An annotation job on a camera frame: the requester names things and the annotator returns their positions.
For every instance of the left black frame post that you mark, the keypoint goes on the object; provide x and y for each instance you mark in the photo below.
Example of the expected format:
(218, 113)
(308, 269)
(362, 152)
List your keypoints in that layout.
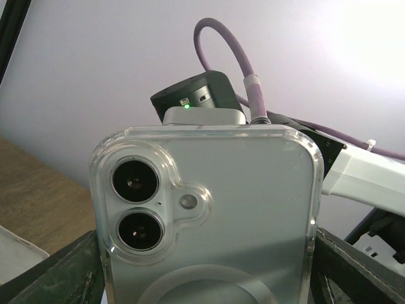
(12, 19)

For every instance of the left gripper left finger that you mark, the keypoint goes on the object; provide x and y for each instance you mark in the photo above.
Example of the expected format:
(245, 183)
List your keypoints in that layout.
(73, 274)

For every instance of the beige phone case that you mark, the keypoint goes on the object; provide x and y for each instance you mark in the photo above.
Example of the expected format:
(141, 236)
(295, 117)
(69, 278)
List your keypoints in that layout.
(17, 255)

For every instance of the phone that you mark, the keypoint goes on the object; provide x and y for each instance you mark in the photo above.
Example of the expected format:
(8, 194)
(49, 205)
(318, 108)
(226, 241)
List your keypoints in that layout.
(206, 214)

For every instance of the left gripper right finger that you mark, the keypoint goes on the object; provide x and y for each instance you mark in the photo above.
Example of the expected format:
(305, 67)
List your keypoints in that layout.
(342, 274)

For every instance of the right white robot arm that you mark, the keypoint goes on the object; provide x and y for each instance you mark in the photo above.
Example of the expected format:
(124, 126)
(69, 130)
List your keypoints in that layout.
(354, 171)

